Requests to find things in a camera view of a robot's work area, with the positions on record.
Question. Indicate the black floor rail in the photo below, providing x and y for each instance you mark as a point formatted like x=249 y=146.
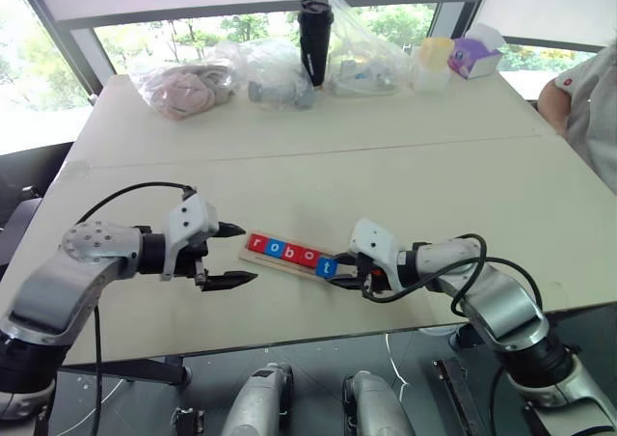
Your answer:
x=455 y=397

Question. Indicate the plastic bag with pink cloth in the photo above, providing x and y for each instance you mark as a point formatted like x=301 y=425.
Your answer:
x=178 y=89

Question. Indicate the person in grey shirt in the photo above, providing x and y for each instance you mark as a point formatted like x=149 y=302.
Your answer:
x=593 y=103

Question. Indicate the blue letter tile t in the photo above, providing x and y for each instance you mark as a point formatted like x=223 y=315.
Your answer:
x=327 y=267

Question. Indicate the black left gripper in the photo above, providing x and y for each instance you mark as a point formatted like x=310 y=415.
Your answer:
x=190 y=260

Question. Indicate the black table foot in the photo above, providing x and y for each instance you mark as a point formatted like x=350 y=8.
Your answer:
x=465 y=337

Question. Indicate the small black box on floor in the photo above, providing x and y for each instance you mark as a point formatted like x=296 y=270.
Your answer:
x=189 y=421

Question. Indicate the clear plastic bag with items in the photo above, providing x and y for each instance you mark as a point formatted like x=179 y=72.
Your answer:
x=366 y=55

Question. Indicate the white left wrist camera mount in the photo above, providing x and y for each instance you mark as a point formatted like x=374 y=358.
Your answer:
x=188 y=219

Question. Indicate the silver rounded robot leg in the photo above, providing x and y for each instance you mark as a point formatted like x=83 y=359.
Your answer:
x=373 y=407
x=260 y=402

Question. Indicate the plastic bag with grey parts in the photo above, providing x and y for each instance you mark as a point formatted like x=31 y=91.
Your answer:
x=275 y=74

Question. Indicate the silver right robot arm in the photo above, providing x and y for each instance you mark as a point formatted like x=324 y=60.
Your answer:
x=501 y=301

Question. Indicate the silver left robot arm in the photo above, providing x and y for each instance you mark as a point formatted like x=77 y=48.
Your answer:
x=72 y=281

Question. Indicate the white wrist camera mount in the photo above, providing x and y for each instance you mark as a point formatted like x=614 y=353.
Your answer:
x=376 y=243
x=188 y=219

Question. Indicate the black chair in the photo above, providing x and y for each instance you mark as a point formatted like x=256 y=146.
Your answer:
x=24 y=175

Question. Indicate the black tumbler with lid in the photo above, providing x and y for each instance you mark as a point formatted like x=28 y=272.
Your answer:
x=314 y=40

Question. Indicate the red letter tile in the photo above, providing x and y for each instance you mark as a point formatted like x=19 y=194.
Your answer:
x=308 y=259
x=289 y=253
x=257 y=243

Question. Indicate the translucent container with yellow insert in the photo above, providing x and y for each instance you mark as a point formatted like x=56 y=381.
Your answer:
x=431 y=64

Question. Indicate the wooden letter tray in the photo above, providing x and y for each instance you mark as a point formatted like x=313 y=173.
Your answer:
x=270 y=262

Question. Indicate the purple tissue box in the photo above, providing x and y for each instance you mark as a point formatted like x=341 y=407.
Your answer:
x=472 y=55

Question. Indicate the black table leg frame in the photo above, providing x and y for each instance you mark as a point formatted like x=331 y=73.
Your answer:
x=125 y=368

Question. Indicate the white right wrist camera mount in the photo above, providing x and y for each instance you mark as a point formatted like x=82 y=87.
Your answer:
x=376 y=243

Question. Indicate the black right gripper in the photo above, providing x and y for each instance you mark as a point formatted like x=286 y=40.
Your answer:
x=371 y=279

